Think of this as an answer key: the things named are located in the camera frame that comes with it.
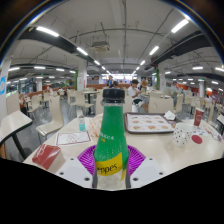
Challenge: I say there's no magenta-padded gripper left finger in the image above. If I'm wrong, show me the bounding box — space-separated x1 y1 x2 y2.
54 144 98 190

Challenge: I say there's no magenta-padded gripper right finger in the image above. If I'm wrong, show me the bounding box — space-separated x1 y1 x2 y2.
125 144 167 190

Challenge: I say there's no green drink bottle black cap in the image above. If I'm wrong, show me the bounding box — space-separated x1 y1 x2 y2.
92 87 132 191

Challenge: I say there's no red tissue pack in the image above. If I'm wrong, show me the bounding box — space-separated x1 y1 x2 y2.
32 143 62 171

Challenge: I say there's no white red-bordered paper card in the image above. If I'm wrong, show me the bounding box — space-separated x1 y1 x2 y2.
54 130 92 146

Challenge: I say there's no small clear sanitizer bottle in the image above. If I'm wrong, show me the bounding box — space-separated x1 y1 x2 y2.
78 115 87 132

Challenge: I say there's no dark tray with paper liner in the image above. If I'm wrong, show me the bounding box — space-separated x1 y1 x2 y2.
123 112 179 135

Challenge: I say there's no clear plastic food bag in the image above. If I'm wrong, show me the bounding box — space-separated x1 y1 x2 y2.
88 113 104 138

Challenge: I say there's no white polka dot mug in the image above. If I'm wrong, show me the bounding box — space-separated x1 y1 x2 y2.
172 122 194 148

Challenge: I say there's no flat round red coaster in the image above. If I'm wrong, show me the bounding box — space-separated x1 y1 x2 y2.
191 134 204 145

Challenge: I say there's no white napkin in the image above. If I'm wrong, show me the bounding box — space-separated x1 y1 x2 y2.
163 110 177 121

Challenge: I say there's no colourful printed paper sheet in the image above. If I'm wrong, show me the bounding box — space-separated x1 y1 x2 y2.
192 126 221 142

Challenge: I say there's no group of beige chairs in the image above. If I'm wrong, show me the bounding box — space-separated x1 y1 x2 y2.
19 88 224 125

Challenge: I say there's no red paper cup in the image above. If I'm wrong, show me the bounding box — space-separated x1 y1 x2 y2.
193 107 206 127

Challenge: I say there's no person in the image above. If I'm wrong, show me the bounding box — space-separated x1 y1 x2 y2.
106 74 116 89
127 79 149 113
139 76 149 93

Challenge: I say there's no ceiling air conditioner unit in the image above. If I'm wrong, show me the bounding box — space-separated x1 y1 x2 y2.
90 40 111 54

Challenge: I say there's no group of ceiling lights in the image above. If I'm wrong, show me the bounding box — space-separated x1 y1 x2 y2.
8 18 224 86

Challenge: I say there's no white pedestal dining table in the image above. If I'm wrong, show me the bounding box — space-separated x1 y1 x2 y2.
0 110 34 159

